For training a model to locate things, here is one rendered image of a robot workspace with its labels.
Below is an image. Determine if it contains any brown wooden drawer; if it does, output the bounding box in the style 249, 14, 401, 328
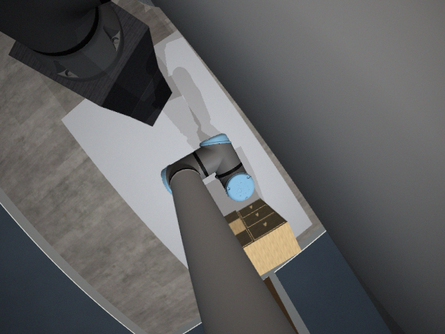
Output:
238, 199, 265, 218
236, 230, 252, 247
243, 205, 274, 228
248, 213, 285, 240
224, 210, 246, 235

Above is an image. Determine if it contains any brown wooden chest of drawers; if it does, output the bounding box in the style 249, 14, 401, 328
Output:
237, 198, 301, 276

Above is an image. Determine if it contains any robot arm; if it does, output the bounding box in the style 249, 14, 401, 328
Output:
0, 0, 445, 334

